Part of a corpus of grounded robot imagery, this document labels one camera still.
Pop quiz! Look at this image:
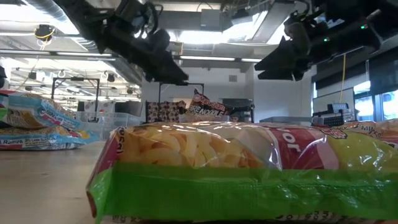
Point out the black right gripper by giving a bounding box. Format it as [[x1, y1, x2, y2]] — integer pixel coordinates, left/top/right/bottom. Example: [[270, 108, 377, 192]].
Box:
[[254, 36, 335, 82]]

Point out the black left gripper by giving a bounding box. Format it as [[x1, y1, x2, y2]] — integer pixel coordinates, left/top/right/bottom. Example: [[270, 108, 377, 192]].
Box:
[[101, 29, 190, 85]]

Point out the black Fire Noodle ramen pack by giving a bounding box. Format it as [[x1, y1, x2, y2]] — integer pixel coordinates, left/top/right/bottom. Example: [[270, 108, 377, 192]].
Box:
[[185, 88, 234, 118]]

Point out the green-edged Lime Chili ramen pack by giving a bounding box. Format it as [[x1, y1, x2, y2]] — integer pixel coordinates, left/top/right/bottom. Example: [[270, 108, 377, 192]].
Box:
[[340, 119, 398, 149]]

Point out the green red chips bag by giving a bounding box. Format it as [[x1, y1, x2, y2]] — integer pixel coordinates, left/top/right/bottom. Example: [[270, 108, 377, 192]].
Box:
[[86, 120, 398, 224]]

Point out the blue-edged Maruchan ramen pack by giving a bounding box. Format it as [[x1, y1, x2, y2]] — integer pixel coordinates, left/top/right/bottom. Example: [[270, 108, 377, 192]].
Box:
[[0, 90, 82, 131], [0, 126, 101, 151]]

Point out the patterned fabric chair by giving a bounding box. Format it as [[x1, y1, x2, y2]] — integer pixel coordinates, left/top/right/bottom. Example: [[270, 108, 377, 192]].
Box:
[[145, 100, 187, 124]]

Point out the clear plastic bin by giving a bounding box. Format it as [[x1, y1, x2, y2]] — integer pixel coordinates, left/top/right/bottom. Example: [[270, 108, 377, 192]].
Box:
[[178, 113, 231, 124], [74, 111, 142, 142]]

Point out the grey ceiling ventilation box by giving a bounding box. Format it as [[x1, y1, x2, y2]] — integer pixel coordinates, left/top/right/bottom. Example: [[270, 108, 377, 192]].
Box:
[[200, 8, 225, 31]]

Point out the black perforated desk organiser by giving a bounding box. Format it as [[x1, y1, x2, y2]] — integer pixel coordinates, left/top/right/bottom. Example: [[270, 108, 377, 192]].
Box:
[[312, 102, 355, 128]]

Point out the long ceiling light strip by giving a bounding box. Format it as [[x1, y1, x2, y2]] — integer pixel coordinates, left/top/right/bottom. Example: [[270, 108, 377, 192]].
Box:
[[2, 50, 264, 63]]

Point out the black gantry frame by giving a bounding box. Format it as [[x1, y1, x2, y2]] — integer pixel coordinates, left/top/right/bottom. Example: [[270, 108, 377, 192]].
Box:
[[50, 77, 101, 113], [158, 81, 205, 103]]

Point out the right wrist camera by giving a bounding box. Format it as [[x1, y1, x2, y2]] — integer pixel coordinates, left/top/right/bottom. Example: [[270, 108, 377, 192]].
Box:
[[283, 9, 330, 44]]

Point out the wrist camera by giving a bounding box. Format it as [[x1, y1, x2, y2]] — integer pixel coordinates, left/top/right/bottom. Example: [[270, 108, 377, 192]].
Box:
[[116, 0, 164, 37], [283, 9, 330, 44]]

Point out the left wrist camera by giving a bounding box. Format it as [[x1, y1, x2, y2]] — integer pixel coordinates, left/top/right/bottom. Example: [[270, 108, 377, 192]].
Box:
[[116, 0, 164, 37]]

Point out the black ceiling device yellow cable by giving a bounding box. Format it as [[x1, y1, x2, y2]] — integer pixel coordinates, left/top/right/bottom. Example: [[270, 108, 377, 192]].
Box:
[[33, 24, 56, 42]]

